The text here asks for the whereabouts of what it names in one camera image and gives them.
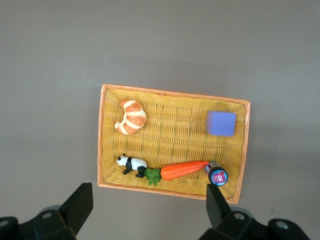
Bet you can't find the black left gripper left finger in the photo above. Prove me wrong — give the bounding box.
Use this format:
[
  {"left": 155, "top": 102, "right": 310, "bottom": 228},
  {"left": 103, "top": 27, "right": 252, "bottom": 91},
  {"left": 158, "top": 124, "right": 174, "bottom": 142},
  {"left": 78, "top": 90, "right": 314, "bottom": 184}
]
[{"left": 0, "top": 182, "right": 94, "bottom": 240}]

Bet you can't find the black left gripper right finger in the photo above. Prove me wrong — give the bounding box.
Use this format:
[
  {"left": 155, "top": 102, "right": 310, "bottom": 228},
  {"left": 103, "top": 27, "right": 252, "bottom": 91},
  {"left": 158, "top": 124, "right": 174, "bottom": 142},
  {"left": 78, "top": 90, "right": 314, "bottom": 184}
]
[{"left": 197, "top": 183, "right": 312, "bottom": 240}]

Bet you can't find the yellow wicker basket orange rim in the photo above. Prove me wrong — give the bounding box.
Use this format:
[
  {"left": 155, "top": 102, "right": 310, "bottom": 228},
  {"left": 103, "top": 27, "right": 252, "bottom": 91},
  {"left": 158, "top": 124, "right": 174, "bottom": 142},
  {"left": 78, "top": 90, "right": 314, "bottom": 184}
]
[{"left": 96, "top": 83, "right": 251, "bottom": 205}]

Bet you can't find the small bottle with pink lid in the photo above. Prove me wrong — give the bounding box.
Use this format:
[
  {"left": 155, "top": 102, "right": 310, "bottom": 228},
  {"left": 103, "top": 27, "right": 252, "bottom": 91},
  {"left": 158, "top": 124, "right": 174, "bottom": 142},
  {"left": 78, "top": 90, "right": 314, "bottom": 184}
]
[{"left": 203, "top": 161, "right": 229, "bottom": 188}]

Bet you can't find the orange toy carrot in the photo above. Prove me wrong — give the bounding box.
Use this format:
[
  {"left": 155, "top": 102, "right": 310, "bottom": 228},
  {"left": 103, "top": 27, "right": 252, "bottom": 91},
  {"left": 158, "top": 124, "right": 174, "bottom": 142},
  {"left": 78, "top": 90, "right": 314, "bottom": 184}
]
[{"left": 143, "top": 160, "right": 210, "bottom": 187}]

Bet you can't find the black white panda figure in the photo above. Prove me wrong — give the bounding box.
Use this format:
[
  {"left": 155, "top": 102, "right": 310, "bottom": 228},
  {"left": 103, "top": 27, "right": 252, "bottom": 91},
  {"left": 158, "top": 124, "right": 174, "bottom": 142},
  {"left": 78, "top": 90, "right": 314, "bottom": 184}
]
[{"left": 115, "top": 153, "right": 148, "bottom": 179}]

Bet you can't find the purple cube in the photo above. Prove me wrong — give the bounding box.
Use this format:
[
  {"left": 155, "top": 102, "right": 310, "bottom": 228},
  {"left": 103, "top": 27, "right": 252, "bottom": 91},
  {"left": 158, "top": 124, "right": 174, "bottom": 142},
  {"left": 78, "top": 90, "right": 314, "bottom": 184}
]
[{"left": 206, "top": 110, "right": 237, "bottom": 137}]

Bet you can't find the toy croissant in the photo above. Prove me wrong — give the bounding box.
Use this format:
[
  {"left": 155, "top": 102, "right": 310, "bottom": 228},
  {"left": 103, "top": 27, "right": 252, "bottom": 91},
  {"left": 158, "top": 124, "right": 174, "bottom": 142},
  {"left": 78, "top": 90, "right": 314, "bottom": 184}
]
[{"left": 114, "top": 99, "right": 147, "bottom": 136}]

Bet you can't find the brown table cover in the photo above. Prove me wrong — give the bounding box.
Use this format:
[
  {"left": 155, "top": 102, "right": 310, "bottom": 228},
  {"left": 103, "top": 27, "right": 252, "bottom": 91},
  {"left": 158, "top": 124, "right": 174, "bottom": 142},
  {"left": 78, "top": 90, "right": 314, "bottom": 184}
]
[{"left": 0, "top": 0, "right": 320, "bottom": 240}]

